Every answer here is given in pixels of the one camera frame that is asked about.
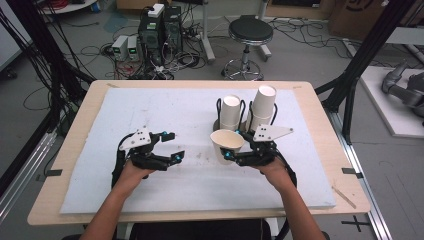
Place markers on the grey power supply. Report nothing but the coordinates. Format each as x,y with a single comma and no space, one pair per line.
133,48
120,47

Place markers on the black tape piece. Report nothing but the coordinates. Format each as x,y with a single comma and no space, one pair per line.
351,172
53,173

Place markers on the person's right hand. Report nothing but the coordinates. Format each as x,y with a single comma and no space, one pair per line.
278,175

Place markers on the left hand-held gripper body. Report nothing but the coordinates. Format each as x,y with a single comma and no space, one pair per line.
146,161

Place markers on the white table mat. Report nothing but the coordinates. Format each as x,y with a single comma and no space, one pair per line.
166,190

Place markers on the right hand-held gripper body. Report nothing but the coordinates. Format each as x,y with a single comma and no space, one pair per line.
263,153

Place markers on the white platform board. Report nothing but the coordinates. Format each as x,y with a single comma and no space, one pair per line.
383,106

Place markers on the white box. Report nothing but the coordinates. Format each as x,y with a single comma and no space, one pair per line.
156,10

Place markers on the black frame post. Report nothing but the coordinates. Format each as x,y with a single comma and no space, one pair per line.
363,56

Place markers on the brown cardboard box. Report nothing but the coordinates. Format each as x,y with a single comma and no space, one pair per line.
353,18

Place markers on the short stack of paper cups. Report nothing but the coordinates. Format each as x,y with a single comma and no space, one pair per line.
230,113

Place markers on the person's left hand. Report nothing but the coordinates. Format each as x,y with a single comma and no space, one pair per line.
133,176

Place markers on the black round stool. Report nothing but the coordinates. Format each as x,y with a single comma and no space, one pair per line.
250,30

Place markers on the white paper cup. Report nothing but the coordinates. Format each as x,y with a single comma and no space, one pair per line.
226,141

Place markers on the aluminium rail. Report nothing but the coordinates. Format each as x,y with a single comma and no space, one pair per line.
23,176
366,200

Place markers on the person's black clothing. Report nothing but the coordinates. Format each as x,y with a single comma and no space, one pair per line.
200,230

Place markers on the tan tape strip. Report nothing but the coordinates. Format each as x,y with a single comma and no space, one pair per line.
345,198

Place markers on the grey metal table leg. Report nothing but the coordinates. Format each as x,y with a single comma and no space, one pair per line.
207,36

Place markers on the black computer tower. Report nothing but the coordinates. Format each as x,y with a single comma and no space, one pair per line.
173,30
150,36

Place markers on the tall stack of paper cups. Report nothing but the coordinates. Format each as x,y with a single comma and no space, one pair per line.
263,106

